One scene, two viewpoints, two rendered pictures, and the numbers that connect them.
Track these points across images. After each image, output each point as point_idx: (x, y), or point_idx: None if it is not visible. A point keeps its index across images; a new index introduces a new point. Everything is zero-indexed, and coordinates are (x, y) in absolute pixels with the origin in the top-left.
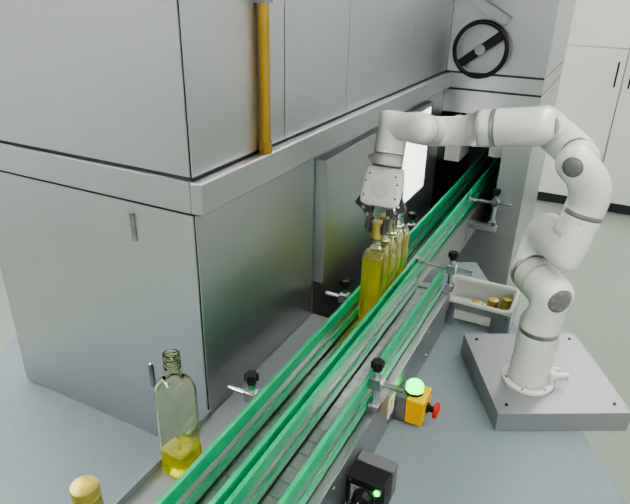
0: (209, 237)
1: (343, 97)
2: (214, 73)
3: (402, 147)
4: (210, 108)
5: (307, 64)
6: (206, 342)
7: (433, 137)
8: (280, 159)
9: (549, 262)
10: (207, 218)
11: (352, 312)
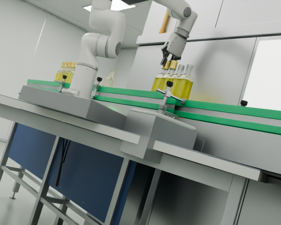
0: (139, 53)
1: (214, 21)
2: (155, 11)
3: (178, 23)
4: (151, 19)
5: (192, 7)
6: (126, 85)
7: (170, 10)
8: (163, 36)
9: (109, 37)
10: (140, 48)
11: None
